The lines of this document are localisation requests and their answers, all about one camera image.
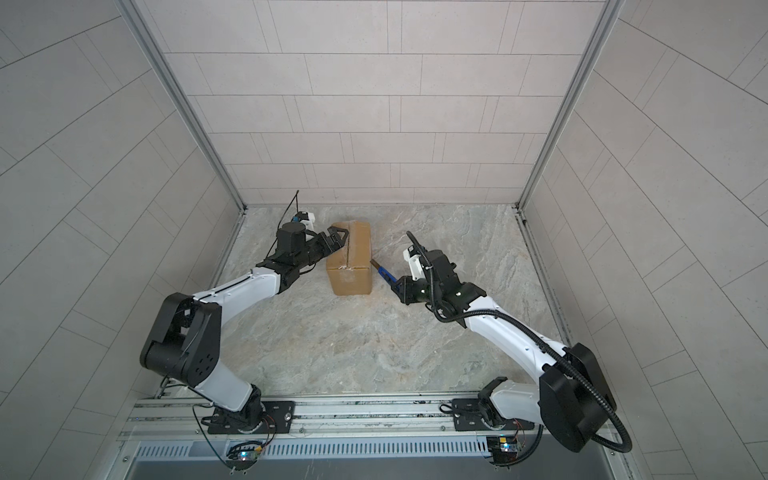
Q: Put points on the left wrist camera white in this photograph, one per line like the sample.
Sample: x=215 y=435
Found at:
x=306 y=218

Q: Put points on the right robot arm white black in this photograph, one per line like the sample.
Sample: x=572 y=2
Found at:
x=569 y=397

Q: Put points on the aluminium corner post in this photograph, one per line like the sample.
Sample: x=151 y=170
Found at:
x=601 y=31
x=141 y=32

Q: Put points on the brown cardboard express box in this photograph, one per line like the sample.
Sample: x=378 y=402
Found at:
x=349 y=269

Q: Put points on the right green circuit board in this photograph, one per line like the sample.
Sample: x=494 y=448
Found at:
x=503 y=450

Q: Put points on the left aluminium corner post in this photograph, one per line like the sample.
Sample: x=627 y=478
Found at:
x=141 y=32

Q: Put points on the blue utility knife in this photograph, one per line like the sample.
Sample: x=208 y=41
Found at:
x=384 y=273

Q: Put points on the white ventilation grille strip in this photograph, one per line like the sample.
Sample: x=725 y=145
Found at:
x=322 y=448

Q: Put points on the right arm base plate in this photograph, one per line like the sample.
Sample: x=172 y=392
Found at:
x=470 y=415

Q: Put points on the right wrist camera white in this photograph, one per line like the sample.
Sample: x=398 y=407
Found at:
x=413 y=258

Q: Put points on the aluminium mounting rail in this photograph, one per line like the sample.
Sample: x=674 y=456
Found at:
x=316 y=416

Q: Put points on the green circuit board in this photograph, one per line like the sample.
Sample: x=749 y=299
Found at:
x=247 y=452
x=503 y=450

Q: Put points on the right aluminium corner post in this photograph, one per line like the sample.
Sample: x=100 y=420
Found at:
x=601 y=31

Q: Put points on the left green circuit board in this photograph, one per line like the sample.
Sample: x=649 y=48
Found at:
x=247 y=452

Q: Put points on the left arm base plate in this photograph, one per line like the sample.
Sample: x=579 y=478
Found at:
x=268 y=417

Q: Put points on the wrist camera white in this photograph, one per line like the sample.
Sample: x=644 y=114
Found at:
x=413 y=258
x=306 y=218

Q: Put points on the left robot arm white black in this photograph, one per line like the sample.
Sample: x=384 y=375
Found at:
x=184 y=343

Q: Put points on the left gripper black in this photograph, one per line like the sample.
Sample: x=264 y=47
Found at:
x=333 y=240

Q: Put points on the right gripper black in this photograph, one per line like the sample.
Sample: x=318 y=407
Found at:
x=405 y=294

